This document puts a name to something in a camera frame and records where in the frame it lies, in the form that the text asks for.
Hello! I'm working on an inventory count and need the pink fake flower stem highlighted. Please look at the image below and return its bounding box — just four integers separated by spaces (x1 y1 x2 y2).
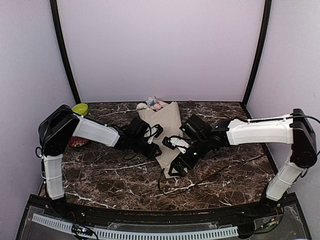
153 99 169 111

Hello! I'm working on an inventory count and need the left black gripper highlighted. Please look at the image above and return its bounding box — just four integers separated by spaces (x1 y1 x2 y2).
130 136 161 159

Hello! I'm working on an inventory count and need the peach wrapping paper sheet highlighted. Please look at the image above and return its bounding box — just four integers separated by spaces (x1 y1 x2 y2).
137 101 183 179

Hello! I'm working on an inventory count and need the small circuit board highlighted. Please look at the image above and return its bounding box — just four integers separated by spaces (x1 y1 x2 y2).
71 224 93 236

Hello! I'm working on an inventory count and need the white fake flower stem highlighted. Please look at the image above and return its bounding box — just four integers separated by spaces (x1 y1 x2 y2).
136 102 149 111

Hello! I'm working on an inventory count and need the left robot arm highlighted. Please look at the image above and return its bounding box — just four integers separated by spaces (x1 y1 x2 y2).
38 104 164 218

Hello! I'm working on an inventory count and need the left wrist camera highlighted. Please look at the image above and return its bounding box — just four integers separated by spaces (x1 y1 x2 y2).
143 124 164 144

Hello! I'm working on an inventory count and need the white slotted cable duct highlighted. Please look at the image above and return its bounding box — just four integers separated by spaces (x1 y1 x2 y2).
31 213 239 240

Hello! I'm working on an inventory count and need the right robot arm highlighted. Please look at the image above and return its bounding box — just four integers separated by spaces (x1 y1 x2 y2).
162 108 320 217

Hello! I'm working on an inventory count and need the left black frame post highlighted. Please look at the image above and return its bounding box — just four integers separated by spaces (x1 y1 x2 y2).
49 0 81 104

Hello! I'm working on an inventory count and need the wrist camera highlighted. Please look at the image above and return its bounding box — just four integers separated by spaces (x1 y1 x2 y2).
162 135 190 154
143 124 164 144

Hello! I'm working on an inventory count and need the green plastic bowl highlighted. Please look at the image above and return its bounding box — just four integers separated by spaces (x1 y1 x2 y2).
72 103 89 116

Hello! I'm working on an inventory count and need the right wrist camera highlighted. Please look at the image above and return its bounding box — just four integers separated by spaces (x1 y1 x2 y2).
162 135 190 154

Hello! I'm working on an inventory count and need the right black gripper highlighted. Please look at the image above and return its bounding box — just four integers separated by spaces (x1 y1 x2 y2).
168 135 211 176

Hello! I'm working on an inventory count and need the blue fake flower bunch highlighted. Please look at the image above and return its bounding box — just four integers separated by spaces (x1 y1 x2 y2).
145 96 158 107

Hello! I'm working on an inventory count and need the black frame post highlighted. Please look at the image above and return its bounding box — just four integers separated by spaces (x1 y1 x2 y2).
49 0 81 104
241 0 272 108

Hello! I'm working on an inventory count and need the right black frame post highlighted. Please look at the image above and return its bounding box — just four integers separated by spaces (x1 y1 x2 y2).
241 0 272 108

